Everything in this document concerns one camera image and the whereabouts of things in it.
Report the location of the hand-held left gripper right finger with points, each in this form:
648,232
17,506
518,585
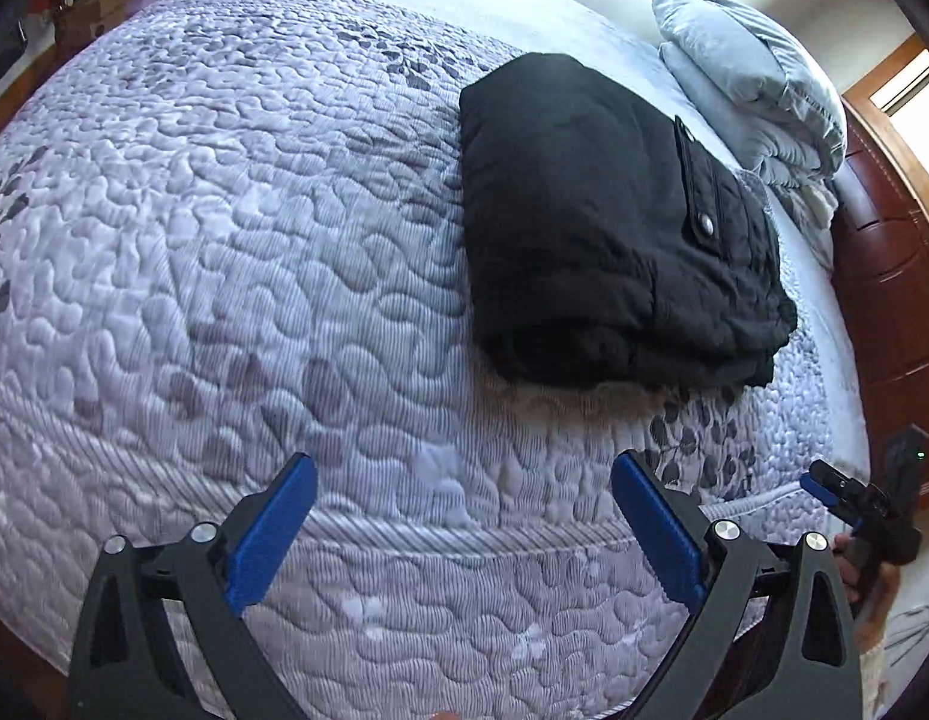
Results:
656,532

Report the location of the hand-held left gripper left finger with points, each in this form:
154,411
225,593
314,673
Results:
273,532

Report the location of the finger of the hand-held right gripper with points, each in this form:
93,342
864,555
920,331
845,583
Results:
828,485

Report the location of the black jacket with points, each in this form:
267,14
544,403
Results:
584,225

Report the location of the person's right hand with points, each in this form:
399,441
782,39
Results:
877,600

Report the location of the wooden bed headboard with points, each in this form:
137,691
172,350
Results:
896,300

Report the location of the bed with grey quilt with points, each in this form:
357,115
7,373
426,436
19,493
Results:
247,277

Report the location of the folded grey blanket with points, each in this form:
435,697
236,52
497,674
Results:
764,142

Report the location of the small wooden framed window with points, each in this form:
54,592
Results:
911,82

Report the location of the grey pillow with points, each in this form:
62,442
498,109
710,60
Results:
742,52

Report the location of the stacked cardboard boxes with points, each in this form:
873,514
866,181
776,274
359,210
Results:
86,15

